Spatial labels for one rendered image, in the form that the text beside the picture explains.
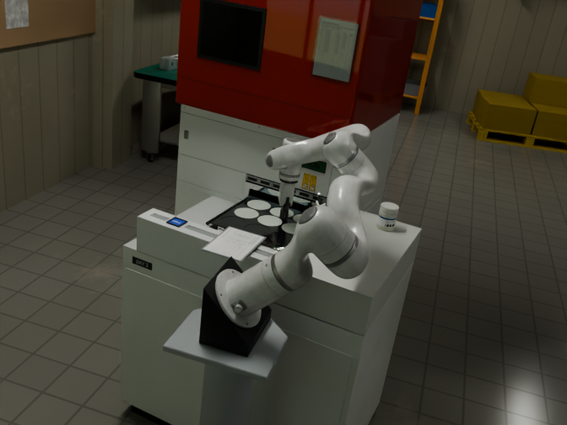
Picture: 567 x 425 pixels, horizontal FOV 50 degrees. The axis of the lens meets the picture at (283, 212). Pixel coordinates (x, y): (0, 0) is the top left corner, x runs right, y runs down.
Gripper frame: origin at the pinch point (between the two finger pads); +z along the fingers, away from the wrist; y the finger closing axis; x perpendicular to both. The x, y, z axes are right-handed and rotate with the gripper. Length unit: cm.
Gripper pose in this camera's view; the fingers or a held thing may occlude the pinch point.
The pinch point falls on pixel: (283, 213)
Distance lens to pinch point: 247.1
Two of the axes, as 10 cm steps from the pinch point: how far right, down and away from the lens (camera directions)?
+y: 0.9, 4.2, -9.0
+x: 9.9, 0.7, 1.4
